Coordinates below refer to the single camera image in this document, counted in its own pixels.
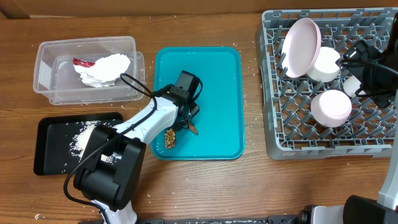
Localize white plastic cup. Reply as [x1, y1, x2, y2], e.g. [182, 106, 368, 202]
[343, 76, 361, 98]

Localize orange carrot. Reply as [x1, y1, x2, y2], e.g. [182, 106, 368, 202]
[188, 123, 198, 135]

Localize cream bowl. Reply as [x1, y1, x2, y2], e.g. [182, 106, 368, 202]
[307, 47, 340, 82]

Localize brown food scrap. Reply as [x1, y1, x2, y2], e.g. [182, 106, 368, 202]
[164, 128, 176, 149]

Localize large pink plate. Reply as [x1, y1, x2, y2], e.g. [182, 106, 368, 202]
[282, 18, 321, 78]

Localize white napkin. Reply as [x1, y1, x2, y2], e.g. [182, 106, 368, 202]
[73, 54, 131, 88]

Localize red snack wrapper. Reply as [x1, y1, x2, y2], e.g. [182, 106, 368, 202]
[73, 58, 95, 68]

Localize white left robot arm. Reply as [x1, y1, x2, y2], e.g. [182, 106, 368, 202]
[63, 70, 203, 223]

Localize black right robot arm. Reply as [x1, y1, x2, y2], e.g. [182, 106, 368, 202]
[289, 15, 397, 224]

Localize teal plastic tray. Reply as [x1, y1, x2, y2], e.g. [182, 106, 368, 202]
[150, 47, 245, 161]

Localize grey plastic dish rack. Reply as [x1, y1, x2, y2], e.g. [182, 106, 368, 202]
[256, 7, 397, 160]

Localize pile of white rice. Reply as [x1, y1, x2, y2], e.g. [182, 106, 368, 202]
[62, 121, 112, 174]

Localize clear plastic bin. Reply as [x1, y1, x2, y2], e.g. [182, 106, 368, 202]
[33, 36, 146, 105]

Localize black tray bin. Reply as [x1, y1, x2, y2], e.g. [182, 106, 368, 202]
[34, 112, 123, 175]

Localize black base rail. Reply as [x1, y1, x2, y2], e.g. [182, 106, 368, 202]
[137, 215, 311, 224]

